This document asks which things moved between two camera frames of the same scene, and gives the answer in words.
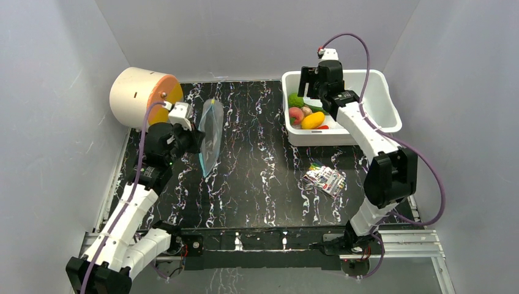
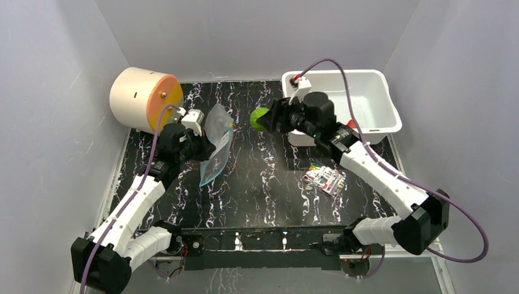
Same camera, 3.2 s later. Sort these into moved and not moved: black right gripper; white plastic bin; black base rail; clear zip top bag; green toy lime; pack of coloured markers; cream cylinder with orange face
Moved: black right gripper; green toy lime; clear zip top bag
Not moved: white plastic bin; cream cylinder with orange face; pack of coloured markers; black base rail
